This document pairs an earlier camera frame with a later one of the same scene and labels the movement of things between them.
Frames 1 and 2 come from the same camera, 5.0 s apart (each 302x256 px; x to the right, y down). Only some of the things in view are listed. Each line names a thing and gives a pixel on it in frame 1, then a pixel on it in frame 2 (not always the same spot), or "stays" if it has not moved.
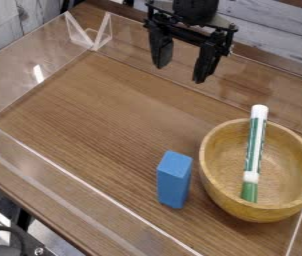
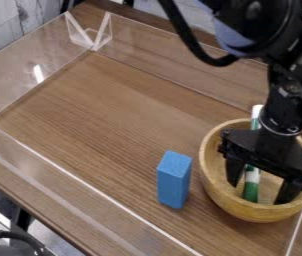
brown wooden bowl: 288,173 stays
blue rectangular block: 173,179 stays
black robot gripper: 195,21 -> 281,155
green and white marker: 256,153 stays
